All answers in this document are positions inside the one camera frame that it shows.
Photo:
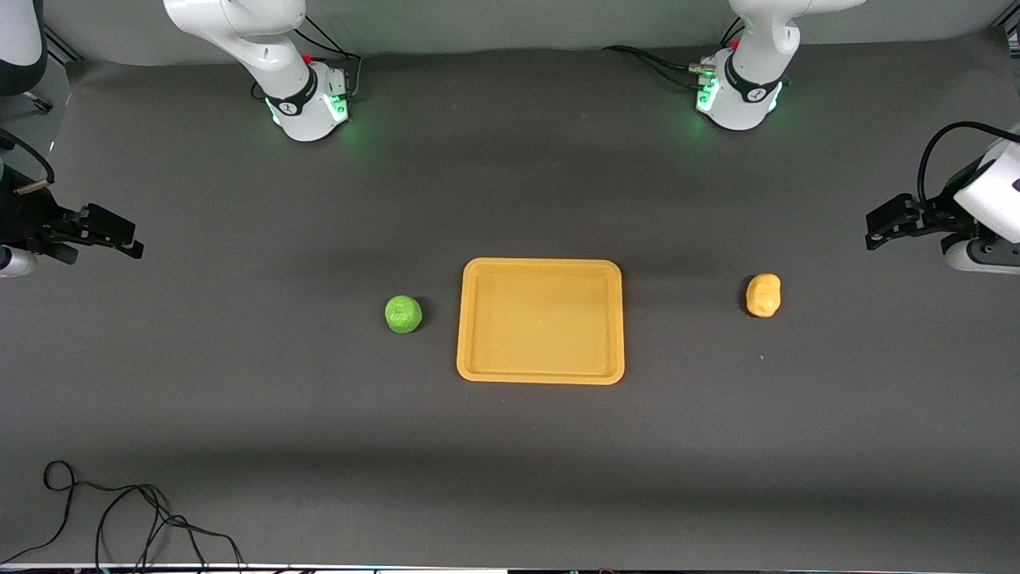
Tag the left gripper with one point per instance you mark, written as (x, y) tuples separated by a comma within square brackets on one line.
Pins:
[(939, 214)]

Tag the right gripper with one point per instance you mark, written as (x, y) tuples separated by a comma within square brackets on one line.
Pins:
[(24, 218)]

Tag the yellow potato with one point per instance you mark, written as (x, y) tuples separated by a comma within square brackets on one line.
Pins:
[(763, 295)]

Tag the green apple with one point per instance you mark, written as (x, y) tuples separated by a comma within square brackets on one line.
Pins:
[(403, 314)]

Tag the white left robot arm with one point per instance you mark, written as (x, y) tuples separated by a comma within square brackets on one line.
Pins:
[(753, 88)]

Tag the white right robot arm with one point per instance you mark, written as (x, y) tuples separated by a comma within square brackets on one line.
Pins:
[(263, 48)]

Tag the orange plastic tray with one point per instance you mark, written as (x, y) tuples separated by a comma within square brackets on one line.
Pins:
[(540, 323)]

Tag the grey metal rod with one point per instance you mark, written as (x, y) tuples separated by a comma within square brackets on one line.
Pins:
[(38, 101)]

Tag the dark grey table mat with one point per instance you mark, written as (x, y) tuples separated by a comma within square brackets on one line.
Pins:
[(510, 478)]

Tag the black metal frame rail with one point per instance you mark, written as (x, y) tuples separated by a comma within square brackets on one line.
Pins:
[(65, 46)]

